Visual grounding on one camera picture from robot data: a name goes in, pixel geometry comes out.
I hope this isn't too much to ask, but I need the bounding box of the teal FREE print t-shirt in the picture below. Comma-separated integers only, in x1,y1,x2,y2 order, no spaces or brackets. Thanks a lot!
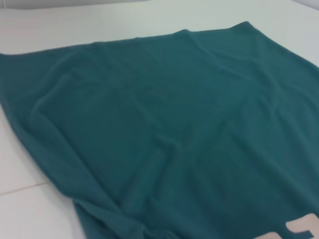
0,20,319,239

